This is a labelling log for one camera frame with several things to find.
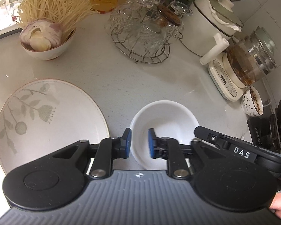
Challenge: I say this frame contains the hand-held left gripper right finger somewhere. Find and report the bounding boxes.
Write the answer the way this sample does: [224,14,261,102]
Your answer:
[147,128,225,179]

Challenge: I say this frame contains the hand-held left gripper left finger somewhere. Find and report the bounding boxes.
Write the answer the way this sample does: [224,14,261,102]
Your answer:
[52,128,133,179]

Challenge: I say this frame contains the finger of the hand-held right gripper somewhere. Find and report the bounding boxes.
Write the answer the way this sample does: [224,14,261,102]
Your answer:
[193,126,230,149]

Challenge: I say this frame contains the white ceramic bowl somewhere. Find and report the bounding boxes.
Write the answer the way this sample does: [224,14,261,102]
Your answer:
[130,100,200,170]

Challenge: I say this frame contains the leaf-pattern plate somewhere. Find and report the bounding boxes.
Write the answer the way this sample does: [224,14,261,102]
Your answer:
[0,79,110,176]

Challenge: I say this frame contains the cream kettle heating base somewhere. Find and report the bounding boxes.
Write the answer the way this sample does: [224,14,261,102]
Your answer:
[207,52,249,103]

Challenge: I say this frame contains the small patterned cup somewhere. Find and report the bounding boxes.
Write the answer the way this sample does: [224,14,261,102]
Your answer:
[241,86,264,117]

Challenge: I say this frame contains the glass kettle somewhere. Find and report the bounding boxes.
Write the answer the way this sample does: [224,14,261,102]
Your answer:
[227,27,277,86]

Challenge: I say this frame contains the white electric cooking pot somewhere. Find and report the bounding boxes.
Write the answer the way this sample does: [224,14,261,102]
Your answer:
[178,0,244,65]

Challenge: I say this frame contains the group of clear glass cups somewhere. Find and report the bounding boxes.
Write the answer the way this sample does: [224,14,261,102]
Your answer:
[105,0,193,52]

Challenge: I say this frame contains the small bowl with brown rim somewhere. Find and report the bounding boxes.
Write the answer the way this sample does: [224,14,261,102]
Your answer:
[20,27,77,60]

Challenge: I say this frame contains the brown round coaster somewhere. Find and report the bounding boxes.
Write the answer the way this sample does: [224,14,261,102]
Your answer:
[155,4,182,27]

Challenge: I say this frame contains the purple onion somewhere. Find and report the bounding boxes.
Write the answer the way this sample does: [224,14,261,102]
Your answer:
[20,20,63,51]

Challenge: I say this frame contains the bundle of dried noodles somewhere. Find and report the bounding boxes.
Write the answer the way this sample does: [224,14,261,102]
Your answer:
[17,0,100,36]

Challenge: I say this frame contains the glass drying tray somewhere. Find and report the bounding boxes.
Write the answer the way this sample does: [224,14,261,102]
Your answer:
[0,23,22,43]

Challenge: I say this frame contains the metal wire cup rack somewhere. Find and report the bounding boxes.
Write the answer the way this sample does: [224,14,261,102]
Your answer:
[111,27,171,64]

